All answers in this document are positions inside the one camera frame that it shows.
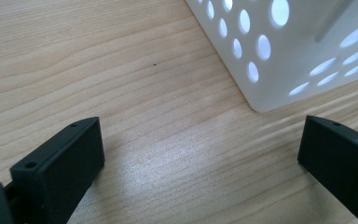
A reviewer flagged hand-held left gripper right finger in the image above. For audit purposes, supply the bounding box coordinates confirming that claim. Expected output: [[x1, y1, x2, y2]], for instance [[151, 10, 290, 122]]
[[296, 114, 358, 224]]

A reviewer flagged white perforated plastic basket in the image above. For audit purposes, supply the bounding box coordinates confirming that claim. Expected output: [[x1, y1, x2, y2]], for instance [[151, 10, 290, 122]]
[[185, 0, 358, 113]]

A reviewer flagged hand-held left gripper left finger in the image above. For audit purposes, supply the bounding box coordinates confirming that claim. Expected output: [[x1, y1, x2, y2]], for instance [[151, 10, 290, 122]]
[[9, 116, 106, 224]]

